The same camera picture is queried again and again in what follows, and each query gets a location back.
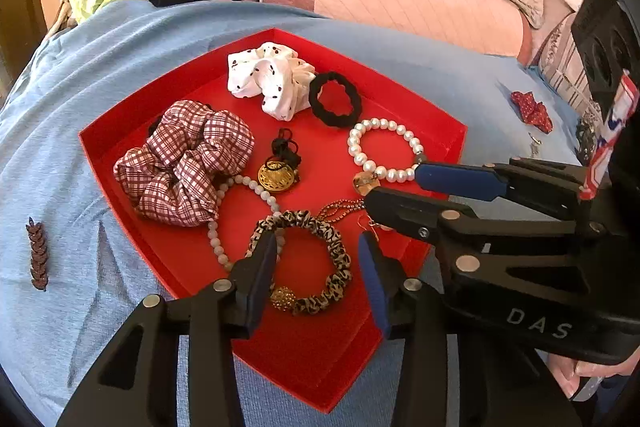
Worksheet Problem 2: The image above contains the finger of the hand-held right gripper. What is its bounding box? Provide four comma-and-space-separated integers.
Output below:
364, 186, 601, 273
414, 157, 601, 228

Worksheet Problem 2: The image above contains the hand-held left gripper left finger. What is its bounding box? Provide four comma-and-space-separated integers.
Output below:
55, 229, 278, 427

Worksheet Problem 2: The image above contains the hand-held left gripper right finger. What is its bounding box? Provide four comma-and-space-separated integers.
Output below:
357, 232, 583, 427

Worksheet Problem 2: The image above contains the leopard print hair tie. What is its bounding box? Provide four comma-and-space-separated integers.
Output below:
244, 209, 353, 315

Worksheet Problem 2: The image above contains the amber bead earring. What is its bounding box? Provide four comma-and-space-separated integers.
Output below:
352, 171, 386, 238

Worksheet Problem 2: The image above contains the grey bead bracelet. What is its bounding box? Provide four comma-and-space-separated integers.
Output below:
206, 174, 286, 273

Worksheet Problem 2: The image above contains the copper bead chain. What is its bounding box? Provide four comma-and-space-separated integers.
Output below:
315, 198, 368, 220

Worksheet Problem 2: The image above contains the white pearl bracelet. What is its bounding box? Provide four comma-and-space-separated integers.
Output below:
348, 118, 426, 182

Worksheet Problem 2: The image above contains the black tie with gold medallion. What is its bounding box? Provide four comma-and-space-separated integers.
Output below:
257, 128, 301, 195

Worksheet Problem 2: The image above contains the red tray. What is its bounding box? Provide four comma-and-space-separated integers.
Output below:
78, 27, 468, 413

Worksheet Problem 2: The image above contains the black hair tie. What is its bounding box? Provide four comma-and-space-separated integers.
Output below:
308, 73, 365, 128

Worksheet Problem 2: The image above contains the white cherry print scrunchie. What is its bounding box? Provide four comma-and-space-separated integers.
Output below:
226, 42, 317, 118

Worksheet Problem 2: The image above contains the person's right hand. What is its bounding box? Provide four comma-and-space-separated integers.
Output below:
550, 347, 640, 403

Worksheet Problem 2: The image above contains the red patterned bow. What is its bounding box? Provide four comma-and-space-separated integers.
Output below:
510, 90, 554, 132

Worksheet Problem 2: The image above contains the red plaid scrunchie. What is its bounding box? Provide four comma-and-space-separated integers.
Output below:
113, 99, 256, 228

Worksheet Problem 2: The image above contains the striped cloth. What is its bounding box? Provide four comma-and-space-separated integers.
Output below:
537, 12, 601, 118

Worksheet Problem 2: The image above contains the brown leaf hair clip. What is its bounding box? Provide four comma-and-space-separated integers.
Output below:
26, 217, 49, 292

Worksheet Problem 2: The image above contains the blue blanket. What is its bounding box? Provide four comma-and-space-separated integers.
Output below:
0, 0, 596, 427

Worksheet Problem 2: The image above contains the printed wrist strap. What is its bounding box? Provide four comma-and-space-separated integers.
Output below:
580, 74, 640, 200

